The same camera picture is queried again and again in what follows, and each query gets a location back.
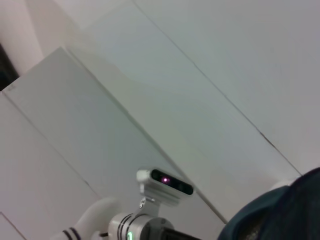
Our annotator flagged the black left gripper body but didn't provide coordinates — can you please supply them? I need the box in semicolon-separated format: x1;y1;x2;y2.
159;226;202;240

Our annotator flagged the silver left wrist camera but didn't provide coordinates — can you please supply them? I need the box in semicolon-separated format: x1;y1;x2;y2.
136;168;195;218

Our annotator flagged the dark teal insulated lunch bag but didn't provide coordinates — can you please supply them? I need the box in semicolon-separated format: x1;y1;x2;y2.
216;166;320;240

